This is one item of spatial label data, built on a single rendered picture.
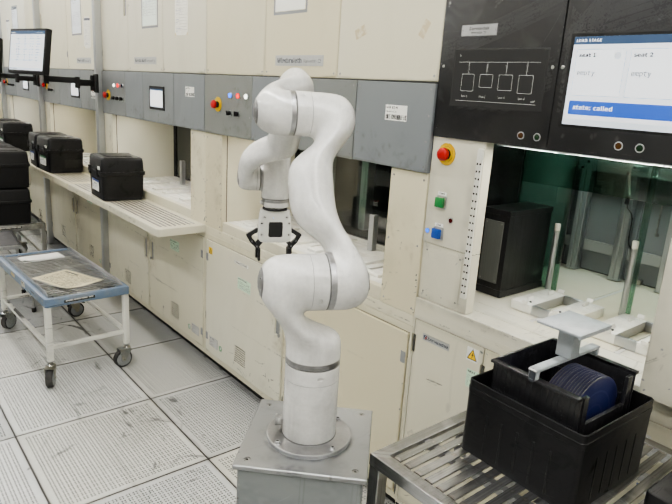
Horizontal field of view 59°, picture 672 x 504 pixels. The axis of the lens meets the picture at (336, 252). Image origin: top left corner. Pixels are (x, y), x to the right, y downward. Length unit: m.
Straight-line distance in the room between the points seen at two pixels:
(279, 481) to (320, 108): 0.80
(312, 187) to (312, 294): 0.23
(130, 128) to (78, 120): 1.50
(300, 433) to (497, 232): 1.05
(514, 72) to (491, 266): 0.69
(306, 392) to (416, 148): 0.96
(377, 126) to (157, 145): 2.63
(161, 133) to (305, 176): 3.26
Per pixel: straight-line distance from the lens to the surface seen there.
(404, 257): 2.02
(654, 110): 1.56
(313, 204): 1.25
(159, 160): 4.49
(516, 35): 1.76
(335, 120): 1.34
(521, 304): 2.00
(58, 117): 5.80
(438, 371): 2.02
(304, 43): 2.44
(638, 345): 1.85
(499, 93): 1.77
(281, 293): 1.18
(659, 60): 1.57
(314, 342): 1.24
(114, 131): 4.35
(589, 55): 1.64
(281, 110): 1.33
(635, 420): 1.39
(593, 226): 2.64
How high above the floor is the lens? 1.51
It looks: 15 degrees down
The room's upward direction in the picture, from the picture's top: 4 degrees clockwise
